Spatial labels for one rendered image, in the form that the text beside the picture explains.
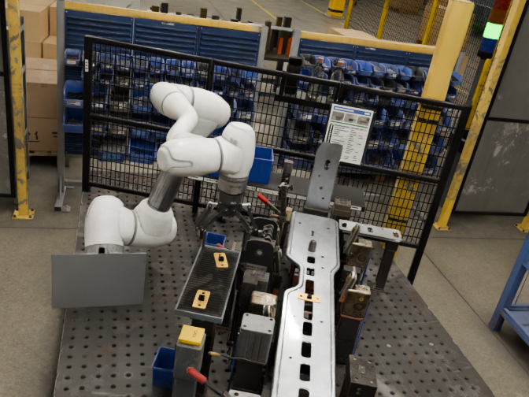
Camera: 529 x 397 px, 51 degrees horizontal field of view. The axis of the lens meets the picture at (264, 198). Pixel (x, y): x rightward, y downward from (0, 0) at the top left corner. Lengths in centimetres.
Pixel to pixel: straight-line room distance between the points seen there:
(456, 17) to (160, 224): 162
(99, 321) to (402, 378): 119
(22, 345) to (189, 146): 198
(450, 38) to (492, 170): 259
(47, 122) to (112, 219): 279
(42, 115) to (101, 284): 291
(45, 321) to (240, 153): 207
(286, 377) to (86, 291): 96
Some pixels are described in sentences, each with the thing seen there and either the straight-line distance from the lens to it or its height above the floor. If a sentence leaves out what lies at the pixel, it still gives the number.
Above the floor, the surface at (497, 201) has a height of 28.
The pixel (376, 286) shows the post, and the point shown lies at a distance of 272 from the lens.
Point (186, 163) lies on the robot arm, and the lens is 153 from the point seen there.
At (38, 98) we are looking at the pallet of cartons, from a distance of 496.
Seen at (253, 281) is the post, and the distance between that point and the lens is 187.
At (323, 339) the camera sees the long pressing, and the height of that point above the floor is 100.
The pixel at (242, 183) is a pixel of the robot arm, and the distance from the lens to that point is 166.
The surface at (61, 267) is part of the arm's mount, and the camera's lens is 224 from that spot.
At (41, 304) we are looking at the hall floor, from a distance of 352.
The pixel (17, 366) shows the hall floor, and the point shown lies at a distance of 315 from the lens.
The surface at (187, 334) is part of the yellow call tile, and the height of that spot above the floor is 116.
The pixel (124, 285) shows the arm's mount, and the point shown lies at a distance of 230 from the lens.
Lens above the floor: 216
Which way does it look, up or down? 26 degrees down
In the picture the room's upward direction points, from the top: 10 degrees clockwise
